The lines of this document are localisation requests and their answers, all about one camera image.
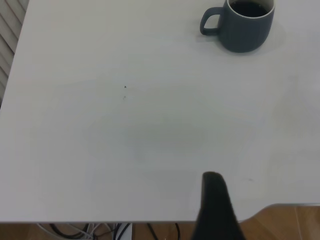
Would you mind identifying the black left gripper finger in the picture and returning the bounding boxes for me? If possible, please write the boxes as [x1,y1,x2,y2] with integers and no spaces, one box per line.
[191,171,247,240]

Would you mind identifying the dark grey ceramic mug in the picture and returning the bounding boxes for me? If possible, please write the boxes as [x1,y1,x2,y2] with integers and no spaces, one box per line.
[199,0,276,54]

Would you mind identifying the white table leg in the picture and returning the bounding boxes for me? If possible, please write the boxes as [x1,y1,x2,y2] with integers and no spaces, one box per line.
[115,222,133,240]

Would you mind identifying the white slatted panel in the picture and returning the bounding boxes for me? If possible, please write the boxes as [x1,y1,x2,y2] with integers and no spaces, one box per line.
[0,0,30,109]

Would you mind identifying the black cable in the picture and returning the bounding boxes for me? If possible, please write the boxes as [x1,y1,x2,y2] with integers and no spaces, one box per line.
[146,222,181,240]
[49,223,91,240]

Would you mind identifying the black and white cables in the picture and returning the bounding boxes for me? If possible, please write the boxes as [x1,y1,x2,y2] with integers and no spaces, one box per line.
[36,223,101,240]

